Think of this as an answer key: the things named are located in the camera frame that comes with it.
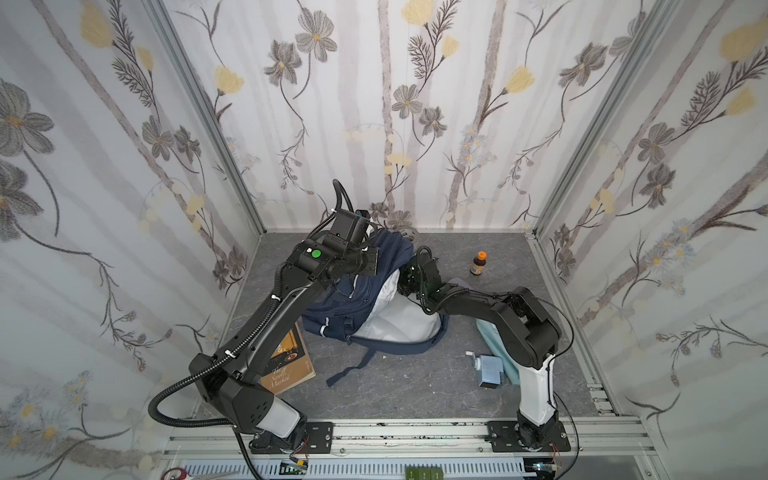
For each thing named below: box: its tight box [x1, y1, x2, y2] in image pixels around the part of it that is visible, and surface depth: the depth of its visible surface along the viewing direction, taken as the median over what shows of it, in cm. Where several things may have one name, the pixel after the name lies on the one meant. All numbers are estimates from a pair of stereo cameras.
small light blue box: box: [474, 355, 503, 389], surface depth 83 cm
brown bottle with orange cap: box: [470, 250, 487, 276], surface depth 106 cm
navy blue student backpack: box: [303, 229, 449, 387], surface depth 86 cm
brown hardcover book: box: [260, 316, 316, 395], surface depth 86 cm
